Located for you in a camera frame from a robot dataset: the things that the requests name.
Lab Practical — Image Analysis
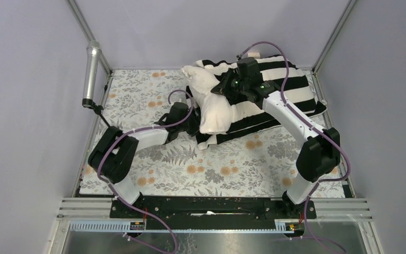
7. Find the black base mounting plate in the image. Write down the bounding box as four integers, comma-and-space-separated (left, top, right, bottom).
109, 196, 317, 230

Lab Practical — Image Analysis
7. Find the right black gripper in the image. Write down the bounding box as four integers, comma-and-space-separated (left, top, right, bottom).
211, 68, 248, 100

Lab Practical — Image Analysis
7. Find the purple cable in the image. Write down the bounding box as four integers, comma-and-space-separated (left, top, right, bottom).
237, 41, 353, 254
96, 89, 195, 254

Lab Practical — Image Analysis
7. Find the black white striped pillowcase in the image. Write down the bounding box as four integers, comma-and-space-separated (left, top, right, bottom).
185, 54, 328, 151

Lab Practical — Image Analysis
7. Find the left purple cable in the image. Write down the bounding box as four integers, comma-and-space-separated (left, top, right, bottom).
96, 89, 195, 254

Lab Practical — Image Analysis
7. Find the white pillow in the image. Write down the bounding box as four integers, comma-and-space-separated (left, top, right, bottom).
181, 65, 233, 134

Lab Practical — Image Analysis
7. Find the silver microphone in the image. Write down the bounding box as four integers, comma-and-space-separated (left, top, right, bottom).
82, 40, 102, 108

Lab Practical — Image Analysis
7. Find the white slotted cable duct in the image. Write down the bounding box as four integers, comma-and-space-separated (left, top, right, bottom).
69, 221, 295, 234

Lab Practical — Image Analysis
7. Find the black microphone stand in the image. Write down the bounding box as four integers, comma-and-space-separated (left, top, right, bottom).
92, 105, 111, 128

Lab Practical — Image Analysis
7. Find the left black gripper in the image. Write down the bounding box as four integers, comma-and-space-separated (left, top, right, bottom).
178, 106, 211, 137

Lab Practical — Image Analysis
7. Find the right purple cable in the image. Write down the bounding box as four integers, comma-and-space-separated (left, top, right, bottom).
237, 41, 353, 254

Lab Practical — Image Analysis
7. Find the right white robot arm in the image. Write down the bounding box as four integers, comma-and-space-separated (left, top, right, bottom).
211, 57, 340, 218

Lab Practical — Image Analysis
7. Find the blue and white block stack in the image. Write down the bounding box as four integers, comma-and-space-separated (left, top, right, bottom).
247, 52, 261, 59

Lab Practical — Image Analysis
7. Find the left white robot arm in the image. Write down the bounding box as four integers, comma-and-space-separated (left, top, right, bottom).
88, 102, 198, 217

